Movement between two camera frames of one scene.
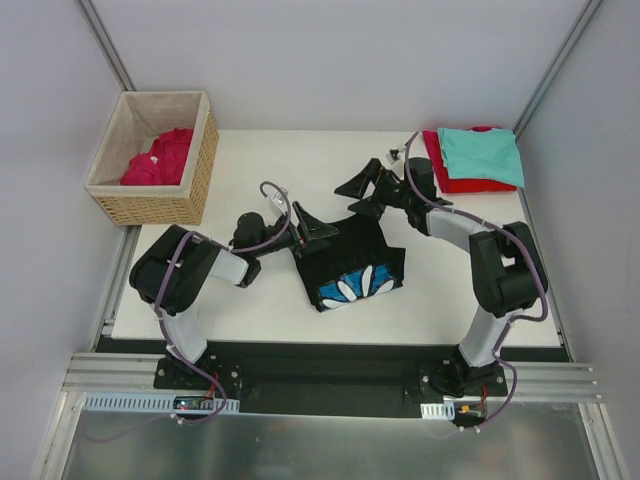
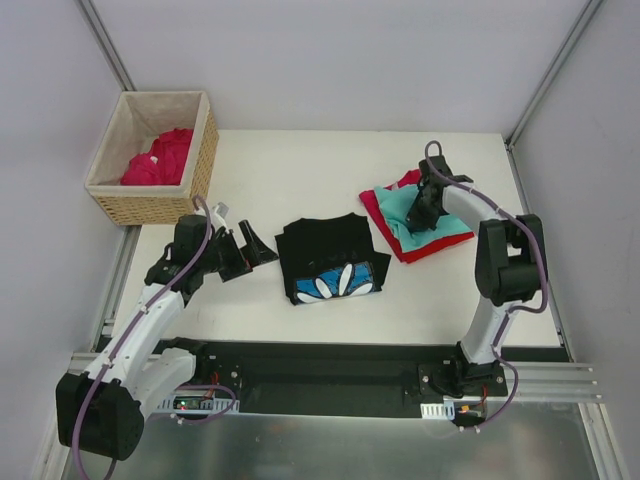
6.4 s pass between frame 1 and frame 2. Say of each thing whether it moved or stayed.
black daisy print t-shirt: moved
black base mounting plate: stayed
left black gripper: moved
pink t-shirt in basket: stayed
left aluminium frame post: stayed
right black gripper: moved
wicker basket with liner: stayed
